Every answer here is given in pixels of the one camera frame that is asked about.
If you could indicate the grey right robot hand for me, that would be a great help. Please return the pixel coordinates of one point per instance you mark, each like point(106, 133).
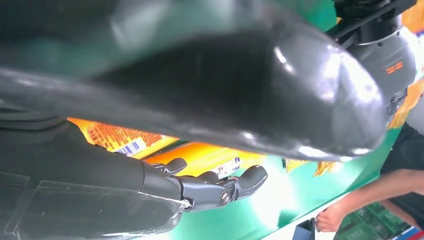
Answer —
point(232, 82)

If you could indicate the white table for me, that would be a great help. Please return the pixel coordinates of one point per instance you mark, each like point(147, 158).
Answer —
point(323, 236)

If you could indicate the green table mat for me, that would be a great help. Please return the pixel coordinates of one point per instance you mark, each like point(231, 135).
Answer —
point(331, 188)

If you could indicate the tablet in blue cover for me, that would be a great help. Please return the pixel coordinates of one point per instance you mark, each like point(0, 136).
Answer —
point(304, 232)

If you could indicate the green storage bin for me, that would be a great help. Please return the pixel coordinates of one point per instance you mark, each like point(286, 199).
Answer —
point(364, 228)

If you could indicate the person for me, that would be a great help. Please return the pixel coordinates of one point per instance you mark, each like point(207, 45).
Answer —
point(410, 149)

